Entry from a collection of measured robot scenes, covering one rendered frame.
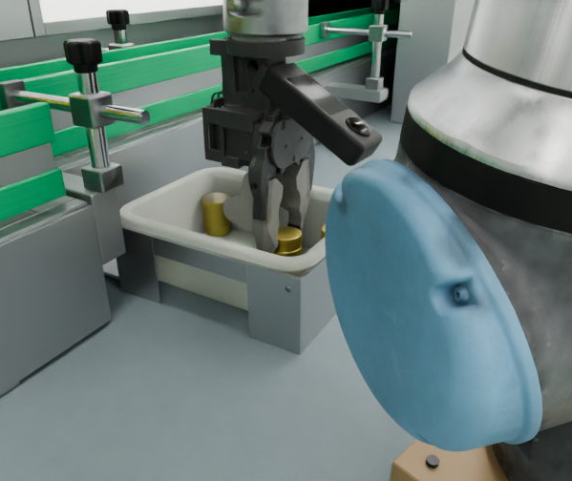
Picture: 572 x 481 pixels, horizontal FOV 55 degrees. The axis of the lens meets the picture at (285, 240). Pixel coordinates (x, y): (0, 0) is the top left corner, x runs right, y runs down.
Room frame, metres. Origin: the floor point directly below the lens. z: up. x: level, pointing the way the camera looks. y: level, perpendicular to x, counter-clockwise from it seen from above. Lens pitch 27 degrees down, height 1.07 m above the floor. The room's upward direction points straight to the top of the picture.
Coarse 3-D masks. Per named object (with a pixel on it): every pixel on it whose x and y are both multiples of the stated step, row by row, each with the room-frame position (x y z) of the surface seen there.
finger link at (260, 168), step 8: (256, 152) 0.48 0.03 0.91; (264, 152) 0.48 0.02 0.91; (256, 160) 0.48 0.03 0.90; (264, 160) 0.48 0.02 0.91; (248, 168) 0.48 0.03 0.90; (256, 168) 0.48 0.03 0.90; (264, 168) 0.48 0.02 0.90; (272, 168) 0.49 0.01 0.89; (248, 176) 0.48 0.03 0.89; (256, 176) 0.47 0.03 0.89; (264, 176) 0.47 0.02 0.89; (272, 176) 0.49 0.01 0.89; (256, 184) 0.48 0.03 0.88; (264, 184) 0.47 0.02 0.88; (256, 192) 0.47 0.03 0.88; (264, 192) 0.47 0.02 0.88; (256, 200) 0.48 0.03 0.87; (264, 200) 0.47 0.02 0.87; (256, 208) 0.48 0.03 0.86; (264, 208) 0.47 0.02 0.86; (256, 216) 0.48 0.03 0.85; (264, 216) 0.47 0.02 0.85
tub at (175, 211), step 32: (160, 192) 0.56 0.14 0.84; (192, 192) 0.60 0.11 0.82; (224, 192) 0.63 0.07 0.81; (320, 192) 0.57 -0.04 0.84; (128, 224) 0.49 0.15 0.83; (160, 224) 0.48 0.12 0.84; (192, 224) 0.59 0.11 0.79; (320, 224) 0.56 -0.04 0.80; (256, 256) 0.42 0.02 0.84; (320, 256) 0.42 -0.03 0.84
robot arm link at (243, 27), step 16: (224, 0) 0.51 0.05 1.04; (240, 0) 0.49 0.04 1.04; (256, 0) 0.49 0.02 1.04; (272, 0) 0.49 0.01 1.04; (288, 0) 0.50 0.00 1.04; (304, 0) 0.51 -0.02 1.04; (224, 16) 0.51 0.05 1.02; (240, 16) 0.50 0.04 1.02; (256, 16) 0.49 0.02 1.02; (272, 16) 0.49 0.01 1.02; (288, 16) 0.50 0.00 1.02; (304, 16) 0.51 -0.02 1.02; (240, 32) 0.50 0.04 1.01; (256, 32) 0.49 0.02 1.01; (272, 32) 0.49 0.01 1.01; (288, 32) 0.50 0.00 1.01; (304, 32) 0.52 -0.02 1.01
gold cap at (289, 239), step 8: (280, 232) 0.52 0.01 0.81; (288, 232) 0.52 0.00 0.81; (296, 232) 0.52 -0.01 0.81; (280, 240) 0.50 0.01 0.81; (288, 240) 0.50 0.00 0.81; (296, 240) 0.50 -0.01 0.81; (280, 248) 0.50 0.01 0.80; (288, 248) 0.50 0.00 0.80; (296, 248) 0.50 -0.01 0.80; (288, 256) 0.50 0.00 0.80
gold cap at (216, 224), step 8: (208, 200) 0.62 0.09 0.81; (216, 200) 0.63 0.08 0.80; (208, 208) 0.60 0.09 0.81; (216, 208) 0.59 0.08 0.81; (208, 216) 0.60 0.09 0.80; (216, 216) 0.59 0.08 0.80; (224, 216) 0.60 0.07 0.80; (208, 224) 0.60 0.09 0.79; (216, 224) 0.59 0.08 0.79; (224, 224) 0.60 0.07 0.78; (208, 232) 0.60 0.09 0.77; (216, 232) 0.59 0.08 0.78; (224, 232) 0.60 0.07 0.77
